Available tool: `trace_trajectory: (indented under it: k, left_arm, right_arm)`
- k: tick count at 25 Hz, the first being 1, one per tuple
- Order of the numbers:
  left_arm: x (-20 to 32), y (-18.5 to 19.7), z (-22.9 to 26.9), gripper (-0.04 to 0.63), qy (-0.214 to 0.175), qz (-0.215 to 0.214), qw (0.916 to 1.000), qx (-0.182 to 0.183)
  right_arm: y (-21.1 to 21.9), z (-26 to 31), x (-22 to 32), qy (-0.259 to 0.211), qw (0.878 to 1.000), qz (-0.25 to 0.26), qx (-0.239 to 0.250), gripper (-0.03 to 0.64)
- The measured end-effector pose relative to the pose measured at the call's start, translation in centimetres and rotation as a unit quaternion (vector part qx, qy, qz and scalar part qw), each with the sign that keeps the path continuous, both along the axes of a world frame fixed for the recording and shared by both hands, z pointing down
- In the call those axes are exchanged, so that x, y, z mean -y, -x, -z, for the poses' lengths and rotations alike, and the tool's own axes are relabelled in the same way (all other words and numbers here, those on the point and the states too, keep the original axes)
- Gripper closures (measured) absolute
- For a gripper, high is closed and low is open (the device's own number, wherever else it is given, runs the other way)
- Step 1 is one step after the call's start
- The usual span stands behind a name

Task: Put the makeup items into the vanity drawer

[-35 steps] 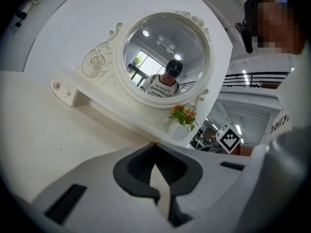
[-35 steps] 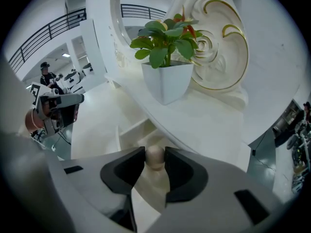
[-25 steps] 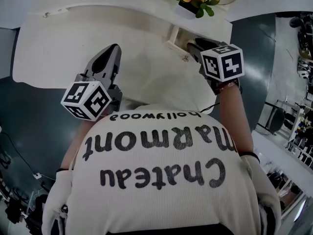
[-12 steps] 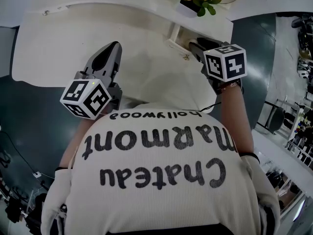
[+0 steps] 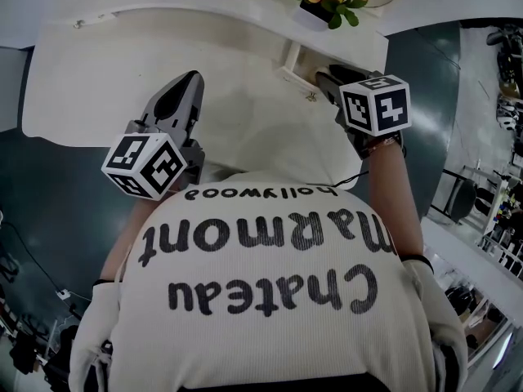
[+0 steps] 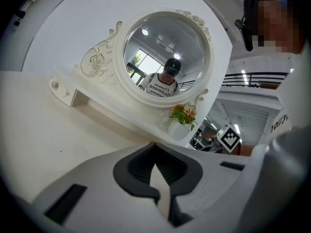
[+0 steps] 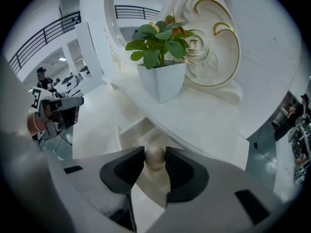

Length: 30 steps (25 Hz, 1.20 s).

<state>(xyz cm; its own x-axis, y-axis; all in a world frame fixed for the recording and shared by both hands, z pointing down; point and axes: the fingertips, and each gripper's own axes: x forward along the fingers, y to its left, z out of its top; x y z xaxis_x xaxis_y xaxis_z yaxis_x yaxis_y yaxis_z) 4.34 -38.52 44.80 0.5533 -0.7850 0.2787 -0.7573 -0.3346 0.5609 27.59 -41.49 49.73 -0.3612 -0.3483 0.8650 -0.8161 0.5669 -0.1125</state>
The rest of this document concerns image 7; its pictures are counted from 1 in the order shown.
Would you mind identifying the person's left forearm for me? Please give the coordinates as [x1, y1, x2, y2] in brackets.
[26, 112, 47, 138]

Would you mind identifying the white carved vanity table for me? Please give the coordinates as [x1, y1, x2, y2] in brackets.
[79, 0, 306, 161]

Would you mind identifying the black floor cable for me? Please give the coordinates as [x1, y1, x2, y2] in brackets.
[252, 127, 279, 166]

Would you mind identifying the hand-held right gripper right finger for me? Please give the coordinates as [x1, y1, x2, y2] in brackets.
[145, 146, 285, 233]

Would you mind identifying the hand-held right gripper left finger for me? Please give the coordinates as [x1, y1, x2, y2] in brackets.
[48, 146, 146, 233]

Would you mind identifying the oval vanity mirror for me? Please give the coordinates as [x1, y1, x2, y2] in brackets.
[113, 0, 172, 50]

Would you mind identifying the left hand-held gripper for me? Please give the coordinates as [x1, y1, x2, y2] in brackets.
[29, 87, 85, 140]

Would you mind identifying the white vanity drawer with gold knob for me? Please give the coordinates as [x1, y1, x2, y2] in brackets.
[118, 116, 172, 211]

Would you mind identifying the cluttered workbench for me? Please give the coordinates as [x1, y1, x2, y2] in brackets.
[288, 124, 311, 186]

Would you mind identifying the green artificial plant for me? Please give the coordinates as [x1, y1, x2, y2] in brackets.
[124, 15, 195, 70]

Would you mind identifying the black metal railing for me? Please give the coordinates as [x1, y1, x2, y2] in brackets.
[8, 10, 82, 73]

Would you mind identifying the white square plant pot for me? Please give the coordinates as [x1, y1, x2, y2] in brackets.
[137, 61, 187, 104]

